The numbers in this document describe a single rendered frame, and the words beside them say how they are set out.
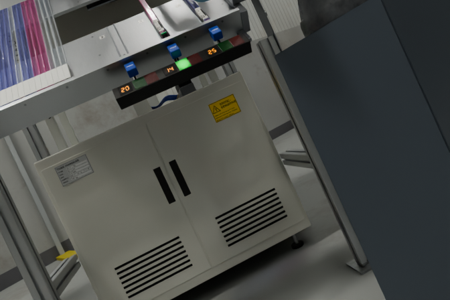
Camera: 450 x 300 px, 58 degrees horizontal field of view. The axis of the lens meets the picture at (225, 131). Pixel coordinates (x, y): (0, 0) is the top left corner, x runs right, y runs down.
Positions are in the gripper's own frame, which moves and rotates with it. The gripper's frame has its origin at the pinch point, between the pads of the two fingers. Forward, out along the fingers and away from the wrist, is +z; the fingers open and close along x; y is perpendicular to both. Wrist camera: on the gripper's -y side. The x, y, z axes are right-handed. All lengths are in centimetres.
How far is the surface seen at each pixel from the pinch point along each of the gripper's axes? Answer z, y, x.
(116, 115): 271, 160, 52
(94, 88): -3.8, -26.4, 31.8
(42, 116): -2, -27, 45
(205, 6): -3.2, -15.3, -2.6
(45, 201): 257, 96, 137
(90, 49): -2.7, -13.6, 29.1
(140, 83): -6.8, -33.0, 21.6
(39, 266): 12, -55, 60
